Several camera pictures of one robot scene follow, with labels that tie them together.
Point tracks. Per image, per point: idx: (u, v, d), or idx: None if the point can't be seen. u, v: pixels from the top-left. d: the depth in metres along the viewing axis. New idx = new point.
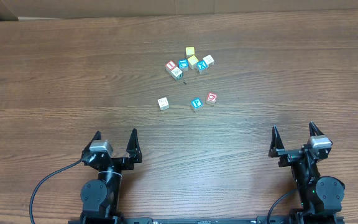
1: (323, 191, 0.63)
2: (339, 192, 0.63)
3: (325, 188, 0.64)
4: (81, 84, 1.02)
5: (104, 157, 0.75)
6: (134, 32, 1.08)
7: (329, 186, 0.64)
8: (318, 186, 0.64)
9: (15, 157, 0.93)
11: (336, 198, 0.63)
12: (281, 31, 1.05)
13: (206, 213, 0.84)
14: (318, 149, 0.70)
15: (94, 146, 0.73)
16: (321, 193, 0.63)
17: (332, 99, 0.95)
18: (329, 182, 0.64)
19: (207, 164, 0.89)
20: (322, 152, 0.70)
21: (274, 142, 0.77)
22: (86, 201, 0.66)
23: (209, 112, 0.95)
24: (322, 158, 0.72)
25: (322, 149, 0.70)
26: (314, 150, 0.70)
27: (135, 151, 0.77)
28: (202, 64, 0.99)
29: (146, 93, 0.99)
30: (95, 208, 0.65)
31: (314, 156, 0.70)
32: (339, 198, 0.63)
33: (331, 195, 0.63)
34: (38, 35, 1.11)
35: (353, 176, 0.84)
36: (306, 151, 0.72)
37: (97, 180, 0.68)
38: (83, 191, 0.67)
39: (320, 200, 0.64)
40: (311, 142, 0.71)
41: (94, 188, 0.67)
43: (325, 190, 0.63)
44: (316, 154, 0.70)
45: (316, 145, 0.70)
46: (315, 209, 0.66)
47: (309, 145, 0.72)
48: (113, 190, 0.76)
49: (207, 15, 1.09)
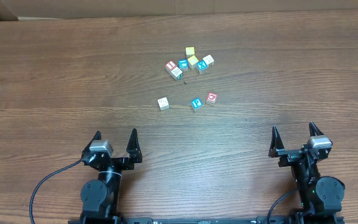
1: (323, 191, 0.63)
2: (338, 192, 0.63)
3: (325, 188, 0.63)
4: (81, 84, 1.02)
5: (104, 158, 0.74)
6: (134, 32, 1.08)
7: (329, 186, 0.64)
8: (318, 186, 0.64)
9: (15, 157, 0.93)
11: (336, 198, 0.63)
12: (281, 31, 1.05)
13: (206, 213, 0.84)
14: (318, 149, 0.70)
15: (94, 146, 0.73)
16: (321, 193, 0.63)
17: (332, 99, 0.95)
18: (329, 182, 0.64)
19: (207, 164, 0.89)
20: (322, 152, 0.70)
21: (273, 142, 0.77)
22: (86, 201, 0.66)
23: (209, 112, 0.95)
24: (322, 158, 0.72)
25: (322, 149, 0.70)
26: (314, 150, 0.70)
27: (135, 151, 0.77)
28: (202, 64, 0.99)
29: (146, 93, 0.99)
30: (95, 208, 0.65)
31: (314, 156, 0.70)
32: (339, 198, 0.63)
33: (331, 195, 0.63)
34: (38, 35, 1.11)
35: (353, 176, 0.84)
36: (306, 151, 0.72)
37: (97, 180, 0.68)
38: (83, 191, 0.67)
39: (320, 200, 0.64)
40: (311, 142, 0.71)
41: (94, 188, 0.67)
43: (325, 190, 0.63)
44: (316, 154, 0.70)
45: (315, 145, 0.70)
46: (315, 209, 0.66)
47: (309, 145, 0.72)
48: (113, 190, 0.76)
49: (207, 15, 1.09)
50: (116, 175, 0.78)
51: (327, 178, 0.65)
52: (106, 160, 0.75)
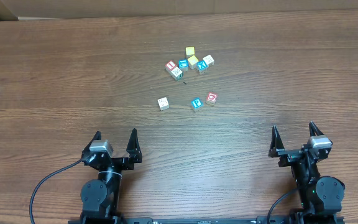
1: (324, 191, 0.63)
2: (338, 192, 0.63)
3: (326, 188, 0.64)
4: (81, 84, 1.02)
5: (104, 158, 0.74)
6: (134, 32, 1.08)
7: (329, 186, 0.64)
8: (318, 186, 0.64)
9: (15, 157, 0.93)
11: (336, 198, 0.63)
12: (281, 31, 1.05)
13: (206, 213, 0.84)
14: (318, 149, 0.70)
15: (94, 146, 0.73)
16: (321, 193, 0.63)
17: (332, 99, 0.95)
18: (329, 182, 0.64)
19: (207, 164, 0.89)
20: (323, 152, 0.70)
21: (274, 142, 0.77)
22: (86, 201, 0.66)
23: (209, 112, 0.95)
24: (322, 158, 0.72)
25: (322, 149, 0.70)
26: (314, 150, 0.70)
27: (135, 151, 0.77)
28: (202, 64, 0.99)
29: (146, 93, 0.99)
30: (96, 208, 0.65)
31: (314, 156, 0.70)
32: (339, 198, 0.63)
33: (332, 195, 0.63)
34: (38, 35, 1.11)
35: (353, 176, 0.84)
36: (306, 151, 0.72)
37: (97, 180, 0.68)
38: (83, 191, 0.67)
39: (320, 200, 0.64)
40: (311, 142, 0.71)
41: (94, 188, 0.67)
43: (326, 190, 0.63)
44: (316, 154, 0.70)
45: (316, 145, 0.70)
46: (314, 209, 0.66)
47: (309, 145, 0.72)
48: (113, 190, 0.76)
49: (207, 15, 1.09)
50: (116, 175, 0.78)
51: (327, 178, 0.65)
52: (106, 160, 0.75)
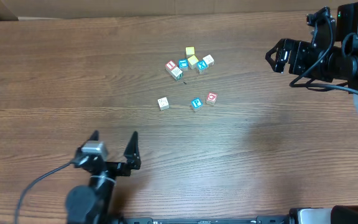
1: None
2: None
3: None
4: (81, 84, 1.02)
5: (97, 161, 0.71)
6: (134, 32, 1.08)
7: None
8: None
9: (15, 157, 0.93)
11: None
12: (281, 31, 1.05)
13: (206, 213, 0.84)
14: None
15: (89, 148, 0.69)
16: None
17: (332, 99, 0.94)
18: None
19: (207, 164, 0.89)
20: None
21: (308, 58, 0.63)
22: (71, 210, 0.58)
23: (209, 112, 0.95)
24: None
25: None
26: None
27: (132, 157, 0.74)
28: (202, 64, 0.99)
29: (146, 93, 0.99)
30: (81, 218, 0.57)
31: None
32: None
33: None
34: (38, 35, 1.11)
35: (353, 176, 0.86)
36: (350, 20, 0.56)
37: (84, 186, 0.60)
38: (68, 198, 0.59)
39: None
40: (355, 5, 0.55)
41: (79, 198, 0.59)
43: None
44: None
45: None
46: None
47: (352, 14, 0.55)
48: (104, 196, 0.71)
49: (207, 15, 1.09)
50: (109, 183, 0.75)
51: (346, 9, 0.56)
52: (100, 164, 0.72)
